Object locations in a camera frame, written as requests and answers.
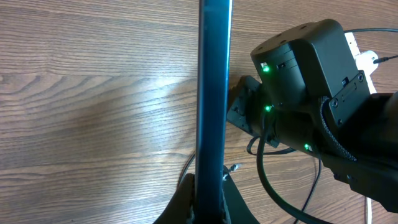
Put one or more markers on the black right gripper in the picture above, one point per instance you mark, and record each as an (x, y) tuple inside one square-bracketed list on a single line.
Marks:
[(250, 109)]

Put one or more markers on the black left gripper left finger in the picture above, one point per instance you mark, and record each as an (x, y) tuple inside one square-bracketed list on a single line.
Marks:
[(180, 208)]

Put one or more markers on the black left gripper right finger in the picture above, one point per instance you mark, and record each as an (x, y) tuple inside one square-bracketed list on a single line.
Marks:
[(236, 210)]

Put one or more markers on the blue Samsung Galaxy smartphone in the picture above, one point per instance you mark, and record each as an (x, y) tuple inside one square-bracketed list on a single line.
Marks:
[(214, 38)]

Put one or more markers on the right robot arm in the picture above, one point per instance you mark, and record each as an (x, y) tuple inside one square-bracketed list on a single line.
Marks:
[(311, 96)]

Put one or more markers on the white charger plug adapter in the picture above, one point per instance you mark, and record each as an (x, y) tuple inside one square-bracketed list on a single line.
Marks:
[(365, 62)]

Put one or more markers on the white power strip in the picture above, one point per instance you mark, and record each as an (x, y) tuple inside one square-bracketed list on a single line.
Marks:
[(355, 51)]

